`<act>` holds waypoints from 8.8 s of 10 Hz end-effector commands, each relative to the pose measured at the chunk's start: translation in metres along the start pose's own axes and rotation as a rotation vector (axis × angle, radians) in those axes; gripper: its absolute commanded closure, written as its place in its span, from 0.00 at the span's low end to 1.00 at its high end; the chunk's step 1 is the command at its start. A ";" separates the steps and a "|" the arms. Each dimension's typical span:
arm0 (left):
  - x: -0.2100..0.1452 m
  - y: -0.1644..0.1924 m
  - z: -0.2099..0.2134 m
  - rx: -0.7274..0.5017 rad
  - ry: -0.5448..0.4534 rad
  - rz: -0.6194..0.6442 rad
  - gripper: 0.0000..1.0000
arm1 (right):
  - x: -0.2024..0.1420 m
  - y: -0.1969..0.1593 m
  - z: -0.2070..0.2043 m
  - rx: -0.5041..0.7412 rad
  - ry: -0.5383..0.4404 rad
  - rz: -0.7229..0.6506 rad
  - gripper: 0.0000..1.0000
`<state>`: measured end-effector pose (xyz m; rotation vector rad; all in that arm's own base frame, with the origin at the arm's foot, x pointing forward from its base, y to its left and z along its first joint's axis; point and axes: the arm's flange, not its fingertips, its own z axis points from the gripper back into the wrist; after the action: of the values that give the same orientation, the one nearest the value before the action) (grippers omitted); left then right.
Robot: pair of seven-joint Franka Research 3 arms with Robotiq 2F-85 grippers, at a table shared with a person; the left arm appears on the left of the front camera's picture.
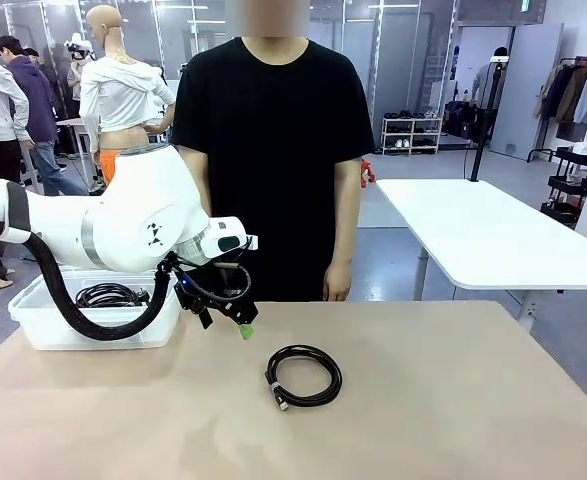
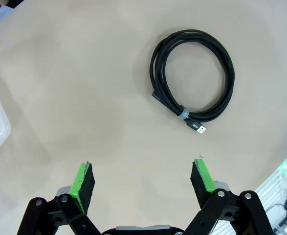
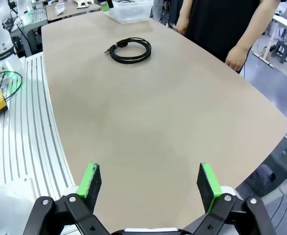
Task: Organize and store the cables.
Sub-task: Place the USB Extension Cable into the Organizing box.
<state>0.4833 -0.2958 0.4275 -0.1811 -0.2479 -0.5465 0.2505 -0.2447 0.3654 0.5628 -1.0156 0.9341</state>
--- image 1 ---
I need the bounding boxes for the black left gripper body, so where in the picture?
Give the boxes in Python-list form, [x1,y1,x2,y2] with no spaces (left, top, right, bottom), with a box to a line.
[175,272,259,324]

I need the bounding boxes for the black USB cable coil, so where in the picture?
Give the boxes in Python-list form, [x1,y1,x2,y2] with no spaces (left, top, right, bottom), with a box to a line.
[263,344,343,414]

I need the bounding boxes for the black cable with tie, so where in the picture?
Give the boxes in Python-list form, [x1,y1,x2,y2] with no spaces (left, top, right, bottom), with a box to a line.
[75,282,152,307]

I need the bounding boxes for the person's left forearm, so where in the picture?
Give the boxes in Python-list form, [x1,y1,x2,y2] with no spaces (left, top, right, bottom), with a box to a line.
[325,199,362,271]

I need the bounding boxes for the person's left hand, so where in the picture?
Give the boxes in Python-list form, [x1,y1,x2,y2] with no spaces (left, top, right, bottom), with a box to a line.
[322,263,352,302]

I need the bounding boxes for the person in black t-shirt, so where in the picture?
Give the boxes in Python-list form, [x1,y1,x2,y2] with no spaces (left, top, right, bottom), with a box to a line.
[170,35,377,303]

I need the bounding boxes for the translucent white plastic bin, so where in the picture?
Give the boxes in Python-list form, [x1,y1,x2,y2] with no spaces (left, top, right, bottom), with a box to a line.
[7,263,184,351]

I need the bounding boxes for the orange trousers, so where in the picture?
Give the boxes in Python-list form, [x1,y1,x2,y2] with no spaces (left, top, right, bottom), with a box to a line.
[99,148,123,177]

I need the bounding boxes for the white long-sleeve shirt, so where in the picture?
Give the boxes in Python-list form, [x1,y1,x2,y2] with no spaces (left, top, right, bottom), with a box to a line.
[79,55,177,154]

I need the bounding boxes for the white table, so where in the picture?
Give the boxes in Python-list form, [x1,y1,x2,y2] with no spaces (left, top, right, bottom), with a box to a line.
[375,177,587,321]

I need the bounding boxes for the white shoe rack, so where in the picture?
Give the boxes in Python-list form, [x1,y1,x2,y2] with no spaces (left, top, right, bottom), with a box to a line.
[381,115,444,156]

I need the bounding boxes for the black leggings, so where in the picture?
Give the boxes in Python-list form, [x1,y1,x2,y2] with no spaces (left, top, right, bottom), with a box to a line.
[0,137,24,184]

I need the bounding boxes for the person in purple hoodie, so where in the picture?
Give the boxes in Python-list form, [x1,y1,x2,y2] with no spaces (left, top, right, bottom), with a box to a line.
[0,35,89,197]

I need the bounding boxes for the black bags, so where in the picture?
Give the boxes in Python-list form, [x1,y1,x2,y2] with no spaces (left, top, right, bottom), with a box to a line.
[444,99,485,140]

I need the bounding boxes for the tan mannequin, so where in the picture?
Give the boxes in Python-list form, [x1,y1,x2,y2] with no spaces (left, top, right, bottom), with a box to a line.
[79,5,177,176]

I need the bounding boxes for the black trolley cart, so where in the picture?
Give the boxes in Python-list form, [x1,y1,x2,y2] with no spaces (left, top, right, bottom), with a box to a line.
[540,146,587,226]

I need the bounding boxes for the grey partition panel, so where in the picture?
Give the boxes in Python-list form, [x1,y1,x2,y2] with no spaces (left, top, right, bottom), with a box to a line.
[489,23,564,162]

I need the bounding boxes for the clothes rack with coats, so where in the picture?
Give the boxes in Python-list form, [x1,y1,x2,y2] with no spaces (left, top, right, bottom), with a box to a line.
[532,55,587,164]

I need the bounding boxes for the black left arm hose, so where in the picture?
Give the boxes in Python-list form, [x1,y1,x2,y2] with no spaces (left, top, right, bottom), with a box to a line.
[25,232,179,342]

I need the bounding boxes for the black camera pole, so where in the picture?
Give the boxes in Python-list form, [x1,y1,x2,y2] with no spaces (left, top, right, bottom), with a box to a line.
[469,55,510,183]

